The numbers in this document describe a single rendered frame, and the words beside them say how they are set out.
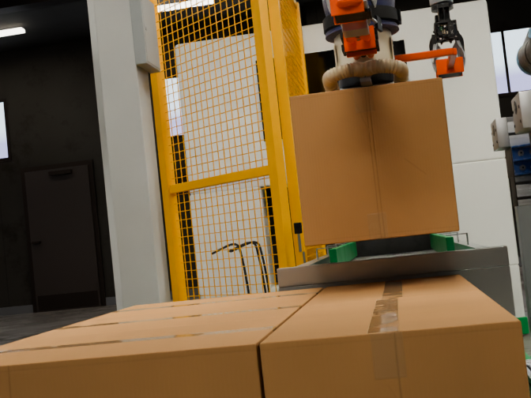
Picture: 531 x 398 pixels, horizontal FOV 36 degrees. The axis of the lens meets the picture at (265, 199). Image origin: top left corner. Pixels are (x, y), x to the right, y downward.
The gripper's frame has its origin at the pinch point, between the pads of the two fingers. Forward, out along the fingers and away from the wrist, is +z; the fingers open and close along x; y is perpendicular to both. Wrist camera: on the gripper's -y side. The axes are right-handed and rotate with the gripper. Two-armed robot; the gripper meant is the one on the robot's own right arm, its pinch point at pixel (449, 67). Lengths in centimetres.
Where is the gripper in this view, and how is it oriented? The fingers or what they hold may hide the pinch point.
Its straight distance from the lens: 277.7
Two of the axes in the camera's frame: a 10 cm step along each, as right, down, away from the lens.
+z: 1.2, 9.9, -0.4
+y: -1.7, -0.2, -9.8
